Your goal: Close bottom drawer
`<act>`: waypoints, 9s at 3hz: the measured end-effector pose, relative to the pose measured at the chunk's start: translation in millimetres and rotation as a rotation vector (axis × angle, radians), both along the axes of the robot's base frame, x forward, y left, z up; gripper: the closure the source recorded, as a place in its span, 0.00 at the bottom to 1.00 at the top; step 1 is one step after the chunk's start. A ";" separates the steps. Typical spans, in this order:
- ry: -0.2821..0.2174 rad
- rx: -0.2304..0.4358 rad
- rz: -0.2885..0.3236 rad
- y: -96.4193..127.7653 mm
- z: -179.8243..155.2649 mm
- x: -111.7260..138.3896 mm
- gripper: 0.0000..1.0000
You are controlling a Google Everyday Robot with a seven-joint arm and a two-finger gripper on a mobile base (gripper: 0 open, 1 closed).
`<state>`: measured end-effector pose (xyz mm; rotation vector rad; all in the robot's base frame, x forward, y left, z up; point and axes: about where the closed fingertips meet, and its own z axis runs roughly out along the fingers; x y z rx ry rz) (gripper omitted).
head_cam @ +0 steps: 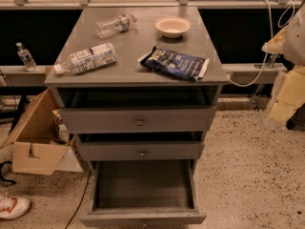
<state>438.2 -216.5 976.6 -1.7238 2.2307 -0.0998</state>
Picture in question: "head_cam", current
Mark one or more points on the blue chip bag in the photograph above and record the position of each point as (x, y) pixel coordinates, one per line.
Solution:
(177, 64)

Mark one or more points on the grey drawer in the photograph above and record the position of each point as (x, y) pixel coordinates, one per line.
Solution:
(145, 146)
(143, 193)
(128, 120)

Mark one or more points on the grey top drawer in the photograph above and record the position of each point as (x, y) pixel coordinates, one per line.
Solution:
(128, 120)

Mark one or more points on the open cardboard box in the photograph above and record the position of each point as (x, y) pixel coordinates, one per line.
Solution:
(34, 150)

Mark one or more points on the grey bottom drawer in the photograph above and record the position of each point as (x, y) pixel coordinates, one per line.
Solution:
(143, 193)

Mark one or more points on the white and red sneaker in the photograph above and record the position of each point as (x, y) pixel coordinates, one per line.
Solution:
(13, 207)

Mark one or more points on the clear crushed water bottle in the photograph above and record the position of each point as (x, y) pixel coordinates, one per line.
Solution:
(111, 26)

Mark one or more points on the white labelled plastic bottle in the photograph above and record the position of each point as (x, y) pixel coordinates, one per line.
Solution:
(87, 60)

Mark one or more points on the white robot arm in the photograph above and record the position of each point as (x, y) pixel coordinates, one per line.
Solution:
(294, 46)

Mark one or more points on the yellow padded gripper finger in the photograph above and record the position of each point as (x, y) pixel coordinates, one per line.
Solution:
(288, 95)
(276, 44)

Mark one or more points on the grey wooden drawer cabinet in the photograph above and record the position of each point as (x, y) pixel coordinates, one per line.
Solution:
(126, 84)

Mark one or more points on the grey middle drawer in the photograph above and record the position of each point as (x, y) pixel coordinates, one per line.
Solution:
(145, 146)

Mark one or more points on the small upright water bottle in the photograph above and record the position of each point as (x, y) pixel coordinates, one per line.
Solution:
(26, 57)

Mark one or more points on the white paper bowl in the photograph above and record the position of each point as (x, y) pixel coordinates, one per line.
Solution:
(172, 26)

